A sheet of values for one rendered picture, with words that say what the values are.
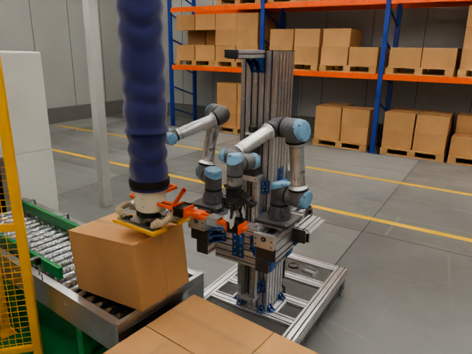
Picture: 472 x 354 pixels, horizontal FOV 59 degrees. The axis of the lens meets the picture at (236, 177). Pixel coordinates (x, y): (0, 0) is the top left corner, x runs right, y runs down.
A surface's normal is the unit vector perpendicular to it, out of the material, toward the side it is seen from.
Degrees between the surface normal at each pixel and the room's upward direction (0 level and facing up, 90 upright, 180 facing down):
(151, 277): 83
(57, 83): 90
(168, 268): 83
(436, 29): 90
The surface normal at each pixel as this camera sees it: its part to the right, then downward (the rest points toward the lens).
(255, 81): -0.53, 0.24
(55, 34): 0.85, 0.17
